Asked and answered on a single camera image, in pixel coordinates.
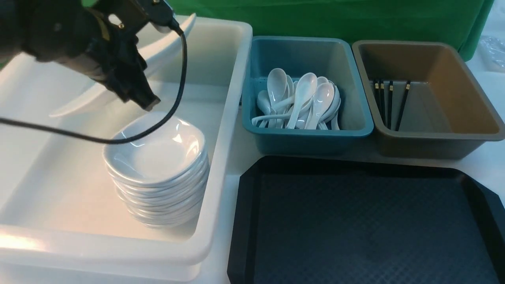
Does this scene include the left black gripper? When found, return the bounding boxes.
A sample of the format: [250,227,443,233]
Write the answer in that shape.
[90,0,175,111]

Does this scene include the large white square plate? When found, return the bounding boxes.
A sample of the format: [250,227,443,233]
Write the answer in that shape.
[49,31,182,118]

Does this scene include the white ceramic soup spoon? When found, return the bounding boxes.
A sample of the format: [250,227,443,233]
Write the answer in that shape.
[286,73,318,129]

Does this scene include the black chopstick gold band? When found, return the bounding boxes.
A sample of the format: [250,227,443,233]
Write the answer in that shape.
[387,80,394,129]
[378,79,387,127]

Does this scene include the small white square bowl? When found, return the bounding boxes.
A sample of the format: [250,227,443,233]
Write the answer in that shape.
[103,116,206,187]

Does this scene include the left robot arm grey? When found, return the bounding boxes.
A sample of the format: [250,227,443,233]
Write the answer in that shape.
[0,0,182,111]

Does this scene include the stack of white bowls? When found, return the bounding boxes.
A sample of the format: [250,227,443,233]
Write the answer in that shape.
[111,149,210,228]

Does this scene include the white spoon upright left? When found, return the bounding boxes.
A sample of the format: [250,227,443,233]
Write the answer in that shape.
[267,68,287,115]

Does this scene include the white spoon upright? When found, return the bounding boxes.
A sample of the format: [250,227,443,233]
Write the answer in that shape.
[304,82,335,130]
[267,68,287,115]

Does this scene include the white spoon lying across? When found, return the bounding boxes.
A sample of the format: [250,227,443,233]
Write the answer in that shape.
[251,97,295,125]

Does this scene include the large white plastic tub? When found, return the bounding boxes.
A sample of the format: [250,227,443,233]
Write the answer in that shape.
[1,17,253,284]

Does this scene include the white spoon upright right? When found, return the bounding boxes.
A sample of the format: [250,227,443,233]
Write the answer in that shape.
[304,82,335,130]

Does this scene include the teal plastic bin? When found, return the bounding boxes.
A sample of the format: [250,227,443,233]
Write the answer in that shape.
[241,36,374,156]

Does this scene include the black serving tray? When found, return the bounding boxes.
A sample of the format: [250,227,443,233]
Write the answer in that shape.
[227,156,505,284]

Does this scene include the black chopstick in bin left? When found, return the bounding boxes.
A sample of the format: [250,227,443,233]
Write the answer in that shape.
[373,79,382,120]

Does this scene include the black chopstick in bin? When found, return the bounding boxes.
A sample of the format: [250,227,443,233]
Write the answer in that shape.
[373,79,382,120]
[395,80,411,131]

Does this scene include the black chopstick in bin right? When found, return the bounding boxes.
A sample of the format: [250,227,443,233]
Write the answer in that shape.
[395,80,411,131]

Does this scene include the brown plastic bin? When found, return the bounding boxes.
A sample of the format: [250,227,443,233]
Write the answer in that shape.
[352,40,504,160]

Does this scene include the green backdrop cloth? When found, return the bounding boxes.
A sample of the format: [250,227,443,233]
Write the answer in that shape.
[169,0,494,63]

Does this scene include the clear plastic bag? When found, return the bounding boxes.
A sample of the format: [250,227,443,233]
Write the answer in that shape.
[478,35,505,73]

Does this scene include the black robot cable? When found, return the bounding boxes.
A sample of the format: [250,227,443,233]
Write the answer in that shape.
[0,20,188,144]

